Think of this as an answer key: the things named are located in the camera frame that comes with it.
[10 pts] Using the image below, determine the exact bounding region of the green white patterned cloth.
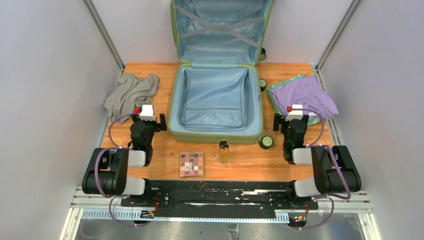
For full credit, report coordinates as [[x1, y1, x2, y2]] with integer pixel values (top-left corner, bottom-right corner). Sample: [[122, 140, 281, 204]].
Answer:
[[266, 74, 320, 126]]

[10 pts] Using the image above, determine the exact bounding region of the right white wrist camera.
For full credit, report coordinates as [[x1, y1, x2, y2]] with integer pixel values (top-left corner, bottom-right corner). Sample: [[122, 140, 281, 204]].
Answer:
[[285, 104, 304, 121]]

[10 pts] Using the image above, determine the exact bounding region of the aluminium frame rail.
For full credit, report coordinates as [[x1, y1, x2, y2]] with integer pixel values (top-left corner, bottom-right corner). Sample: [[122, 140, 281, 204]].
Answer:
[[60, 180, 381, 240]]

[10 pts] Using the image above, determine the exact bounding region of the eyeshadow palette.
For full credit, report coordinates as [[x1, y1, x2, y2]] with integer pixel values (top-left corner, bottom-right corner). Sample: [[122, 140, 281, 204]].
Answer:
[[179, 152, 205, 177]]

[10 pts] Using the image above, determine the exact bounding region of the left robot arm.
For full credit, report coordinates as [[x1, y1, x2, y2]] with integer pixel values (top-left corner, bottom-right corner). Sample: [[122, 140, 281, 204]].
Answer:
[[81, 110, 167, 207]]

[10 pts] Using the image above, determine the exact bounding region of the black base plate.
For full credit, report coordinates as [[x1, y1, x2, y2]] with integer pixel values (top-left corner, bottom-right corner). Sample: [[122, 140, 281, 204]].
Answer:
[[120, 179, 318, 219]]

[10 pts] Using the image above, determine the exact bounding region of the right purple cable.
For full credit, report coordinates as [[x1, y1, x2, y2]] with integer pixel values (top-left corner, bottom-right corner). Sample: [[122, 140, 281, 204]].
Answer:
[[286, 105, 352, 231]]

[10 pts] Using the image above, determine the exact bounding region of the green suitcase wheel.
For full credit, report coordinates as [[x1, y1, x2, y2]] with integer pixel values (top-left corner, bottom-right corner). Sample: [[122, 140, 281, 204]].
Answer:
[[258, 47, 267, 61], [259, 135, 274, 150], [259, 78, 268, 92]]

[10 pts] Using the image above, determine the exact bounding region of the purple shirt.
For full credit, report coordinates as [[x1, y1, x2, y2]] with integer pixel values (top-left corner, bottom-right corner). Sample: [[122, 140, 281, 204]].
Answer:
[[271, 76, 339, 119]]

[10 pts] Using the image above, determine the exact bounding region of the green suitcase wheel middle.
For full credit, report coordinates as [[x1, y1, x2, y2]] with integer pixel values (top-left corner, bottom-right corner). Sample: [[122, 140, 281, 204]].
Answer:
[[259, 78, 268, 92]]

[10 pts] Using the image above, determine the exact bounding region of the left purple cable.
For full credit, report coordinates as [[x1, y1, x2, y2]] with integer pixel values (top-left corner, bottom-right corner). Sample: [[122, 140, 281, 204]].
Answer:
[[94, 107, 141, 227]]

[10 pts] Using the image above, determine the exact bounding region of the crumpled grey-green cloth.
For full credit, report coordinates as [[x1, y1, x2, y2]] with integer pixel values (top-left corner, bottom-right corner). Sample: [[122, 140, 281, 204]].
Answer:
[[104, 73, 160, 124]]

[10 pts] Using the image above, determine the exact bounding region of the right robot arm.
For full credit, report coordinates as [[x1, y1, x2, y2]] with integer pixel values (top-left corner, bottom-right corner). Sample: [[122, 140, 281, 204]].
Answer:
[[273, 113, 362, 209]]

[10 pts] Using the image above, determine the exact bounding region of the green suitcase wheel front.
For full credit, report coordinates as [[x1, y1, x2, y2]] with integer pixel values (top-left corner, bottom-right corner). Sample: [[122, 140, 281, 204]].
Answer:
[[259, 135, 274, 150]]

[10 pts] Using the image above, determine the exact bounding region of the green suitcase blue lining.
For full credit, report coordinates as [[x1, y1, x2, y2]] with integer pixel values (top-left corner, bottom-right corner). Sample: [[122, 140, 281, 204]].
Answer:
[[168, 0, 274, 144]]

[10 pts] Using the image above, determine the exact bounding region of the green suitcase wheel rear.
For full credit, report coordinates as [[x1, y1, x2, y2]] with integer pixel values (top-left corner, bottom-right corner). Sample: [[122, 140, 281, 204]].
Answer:
[[258, 47, 267, 61]]

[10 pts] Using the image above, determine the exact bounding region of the purple cable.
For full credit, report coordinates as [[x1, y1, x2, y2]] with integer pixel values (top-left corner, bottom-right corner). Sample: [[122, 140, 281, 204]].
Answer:
[[286, 105, 352, 231], [94, 107, 141, 227]]

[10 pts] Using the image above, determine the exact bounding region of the amber bottle black cap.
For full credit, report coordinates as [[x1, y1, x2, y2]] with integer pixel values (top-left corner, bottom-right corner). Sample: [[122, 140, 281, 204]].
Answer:
[[218, 140, 230, 164]]

